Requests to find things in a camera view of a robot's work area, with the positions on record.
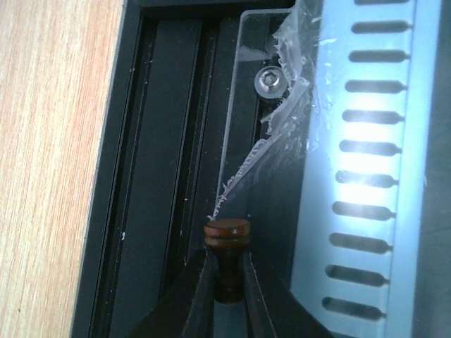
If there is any clear acrylic cover plate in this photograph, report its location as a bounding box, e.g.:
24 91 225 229
210 1 323 220

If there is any silver hex screw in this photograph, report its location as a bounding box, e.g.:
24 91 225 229
254 65 288 99

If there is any dark chess piece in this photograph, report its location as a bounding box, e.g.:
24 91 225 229
204 218 251 304

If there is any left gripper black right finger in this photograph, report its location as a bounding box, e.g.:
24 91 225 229
242 250 333 338

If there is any black enclosure frame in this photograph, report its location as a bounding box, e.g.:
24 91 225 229
70 1 297 337

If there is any light blue cable duct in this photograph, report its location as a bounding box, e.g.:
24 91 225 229
291 1 443 337

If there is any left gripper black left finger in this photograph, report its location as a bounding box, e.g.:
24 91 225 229
128 249 214 338

